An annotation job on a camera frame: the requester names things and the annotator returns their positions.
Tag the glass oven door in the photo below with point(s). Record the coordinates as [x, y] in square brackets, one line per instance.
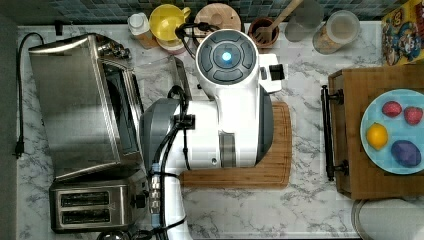
[156, 78]

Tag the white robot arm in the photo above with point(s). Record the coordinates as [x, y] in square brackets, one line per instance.
[231, 128]

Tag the stainless steel toaster oven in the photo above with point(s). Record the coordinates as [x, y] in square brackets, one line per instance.
[90, 105]

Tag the bamboo cutting board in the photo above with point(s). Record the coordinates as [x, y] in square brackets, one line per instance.
[271, 173]

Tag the brown utensil holder cup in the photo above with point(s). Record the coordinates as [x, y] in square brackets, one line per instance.
[263, 22]

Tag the wooden spatula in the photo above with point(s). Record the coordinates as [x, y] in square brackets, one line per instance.
[263, 35]

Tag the wooden round lid jar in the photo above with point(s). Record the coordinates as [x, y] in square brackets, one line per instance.
[220, 15]

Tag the yellow measuring cup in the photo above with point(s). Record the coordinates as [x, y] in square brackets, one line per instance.
[165, 19]

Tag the small white-capped bottle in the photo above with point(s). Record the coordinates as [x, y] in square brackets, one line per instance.
[139, 27]

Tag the stainless steel two-slot toaster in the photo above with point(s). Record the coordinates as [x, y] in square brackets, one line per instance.
[97, 206]

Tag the clear glass cup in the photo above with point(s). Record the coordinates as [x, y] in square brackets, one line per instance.
[306, 18]

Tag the clear jar with cereal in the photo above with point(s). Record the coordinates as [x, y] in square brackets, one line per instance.
[341, 28]

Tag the yellow lemon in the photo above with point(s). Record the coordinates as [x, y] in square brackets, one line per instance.
[377, 136]

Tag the red strawberry left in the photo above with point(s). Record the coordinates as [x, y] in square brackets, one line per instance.
[392, 109]

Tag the red strawberry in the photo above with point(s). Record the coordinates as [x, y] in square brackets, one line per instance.
[413, 115]
[392, 109]

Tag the light blue plate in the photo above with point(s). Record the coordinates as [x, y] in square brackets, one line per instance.
[391, 131]

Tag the purple plum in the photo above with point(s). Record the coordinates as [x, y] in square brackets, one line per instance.
[406, 153]

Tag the red strawberry right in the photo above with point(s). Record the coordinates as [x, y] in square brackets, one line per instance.
[413, 115]

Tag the colourful cereal box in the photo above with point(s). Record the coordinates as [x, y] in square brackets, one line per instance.
[403, 35]

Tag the wooden tray with handle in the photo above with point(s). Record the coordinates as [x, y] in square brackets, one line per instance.
[344, 101]

